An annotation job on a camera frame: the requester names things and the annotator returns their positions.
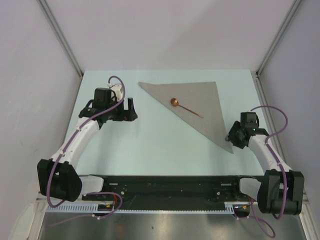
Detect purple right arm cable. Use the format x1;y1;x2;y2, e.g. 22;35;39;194
236;105;289;238

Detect left aluminium corner post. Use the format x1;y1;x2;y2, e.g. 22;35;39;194
37;0;84;79

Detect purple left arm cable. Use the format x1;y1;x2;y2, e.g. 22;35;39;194
46;75;125;227

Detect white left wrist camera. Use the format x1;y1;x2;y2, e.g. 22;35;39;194
107;83;124;102

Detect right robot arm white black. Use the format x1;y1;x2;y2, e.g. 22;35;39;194
225;111;305;218

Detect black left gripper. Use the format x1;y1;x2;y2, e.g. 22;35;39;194
105;97;137;122

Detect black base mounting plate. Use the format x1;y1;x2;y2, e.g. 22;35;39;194
82;175;249;211

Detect grey cloth napkin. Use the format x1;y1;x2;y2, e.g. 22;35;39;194
138;81;234;154

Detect aluminium corner post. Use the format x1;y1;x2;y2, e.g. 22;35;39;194
256;0;303;75
37;0;84;79

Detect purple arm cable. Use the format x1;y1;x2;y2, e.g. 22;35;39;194
236;105;289;238
46;75;125;227

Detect white slotted cable duct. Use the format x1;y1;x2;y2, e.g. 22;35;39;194
46;203;234;215

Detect right aluminium corner post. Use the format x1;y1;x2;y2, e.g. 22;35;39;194
256;0;303;75

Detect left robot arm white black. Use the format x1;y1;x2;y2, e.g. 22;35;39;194
37;84;138;202

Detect copper spoon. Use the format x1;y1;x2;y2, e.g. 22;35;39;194
170;98;204;118

